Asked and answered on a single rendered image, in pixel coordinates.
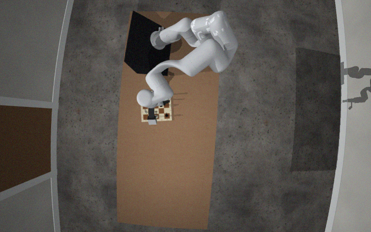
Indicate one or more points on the brown and cream chessboard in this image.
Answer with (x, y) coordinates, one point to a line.
(160, 111)

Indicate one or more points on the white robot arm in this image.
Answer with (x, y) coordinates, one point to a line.
(216, 50)

